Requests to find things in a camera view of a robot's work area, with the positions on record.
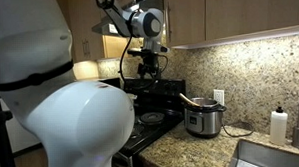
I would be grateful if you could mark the metal range hood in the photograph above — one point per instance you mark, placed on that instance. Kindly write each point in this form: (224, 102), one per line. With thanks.
(150, 1)

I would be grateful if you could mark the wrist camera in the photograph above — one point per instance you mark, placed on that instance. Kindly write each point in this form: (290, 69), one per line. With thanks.
(138, 52)

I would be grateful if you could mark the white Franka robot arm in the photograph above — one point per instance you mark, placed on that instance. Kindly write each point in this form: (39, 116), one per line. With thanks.
(74, 129)

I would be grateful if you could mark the stainless steel pressure cooker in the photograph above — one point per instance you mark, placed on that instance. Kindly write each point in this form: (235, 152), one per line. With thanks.
(204, 121)

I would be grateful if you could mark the black coil stove burner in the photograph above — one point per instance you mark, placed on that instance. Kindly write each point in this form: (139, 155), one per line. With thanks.
(152, 117)
(137, 130)

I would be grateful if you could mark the white soap bottle black cap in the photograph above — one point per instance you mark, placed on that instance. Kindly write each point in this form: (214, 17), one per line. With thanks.
(278, 127)

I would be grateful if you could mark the narrow wooden upper cabinet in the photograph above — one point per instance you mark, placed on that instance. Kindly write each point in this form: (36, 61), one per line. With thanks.
(87, 25)

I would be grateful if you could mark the stainless steel sink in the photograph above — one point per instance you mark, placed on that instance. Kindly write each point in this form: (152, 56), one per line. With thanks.
(268, 156)

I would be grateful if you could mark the white wall outlet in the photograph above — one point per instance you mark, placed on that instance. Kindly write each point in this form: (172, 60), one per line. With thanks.
(219, 97)

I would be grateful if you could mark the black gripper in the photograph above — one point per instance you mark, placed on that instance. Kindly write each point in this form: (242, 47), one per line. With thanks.
(150, 63)

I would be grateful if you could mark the black electric stove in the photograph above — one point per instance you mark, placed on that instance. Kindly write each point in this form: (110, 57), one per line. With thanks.
(156, 100)

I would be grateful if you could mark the wooden spoon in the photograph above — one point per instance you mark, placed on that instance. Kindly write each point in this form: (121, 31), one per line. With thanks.
(189, 100)

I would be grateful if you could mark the black camera tripod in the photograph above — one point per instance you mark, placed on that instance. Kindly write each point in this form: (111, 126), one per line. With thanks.
(3, 148)

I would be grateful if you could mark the white casserole pot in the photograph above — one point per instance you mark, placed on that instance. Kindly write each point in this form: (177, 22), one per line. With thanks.
(132, 98)

